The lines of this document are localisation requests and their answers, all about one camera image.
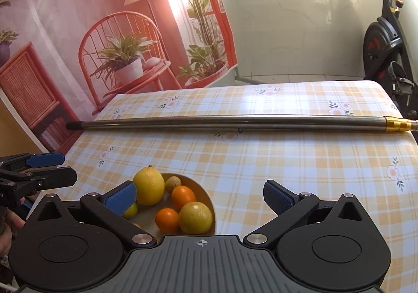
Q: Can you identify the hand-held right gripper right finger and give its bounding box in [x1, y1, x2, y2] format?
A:
[243, 179, 369, 249]

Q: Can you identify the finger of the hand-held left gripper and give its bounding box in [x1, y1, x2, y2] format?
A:
[0, 166, 78, 197]
[0, 153, 65, 173]

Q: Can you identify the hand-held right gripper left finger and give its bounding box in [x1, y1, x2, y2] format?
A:
[31, 180, 157, 249]

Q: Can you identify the small yellow lemon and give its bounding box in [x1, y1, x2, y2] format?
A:
[122, 202, 139, 218]

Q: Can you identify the large yellow lemon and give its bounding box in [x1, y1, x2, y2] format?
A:
[132, 166, 165, 206]

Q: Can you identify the orange tangerine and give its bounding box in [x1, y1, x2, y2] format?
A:
[155, 208, 180, 234]
[171, 185, 196, 211]

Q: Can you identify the cream round plate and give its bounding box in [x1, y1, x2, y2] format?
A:
[132, 173, 216, 236]

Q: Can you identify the large yellow grapefruit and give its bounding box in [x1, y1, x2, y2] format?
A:
[178, 202, 213, 235]

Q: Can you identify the person's left hand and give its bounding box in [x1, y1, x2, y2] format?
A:
[0, 210, 25, 257]

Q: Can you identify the yellow plaid floral tablecloth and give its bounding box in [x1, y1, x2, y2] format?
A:
[60, 81, 418, 293]

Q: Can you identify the long metal pole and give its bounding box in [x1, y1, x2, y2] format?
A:
[66, 113, 418, 134]

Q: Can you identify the black exercise bike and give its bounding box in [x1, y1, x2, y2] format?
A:
[354, 0, 418, 120]

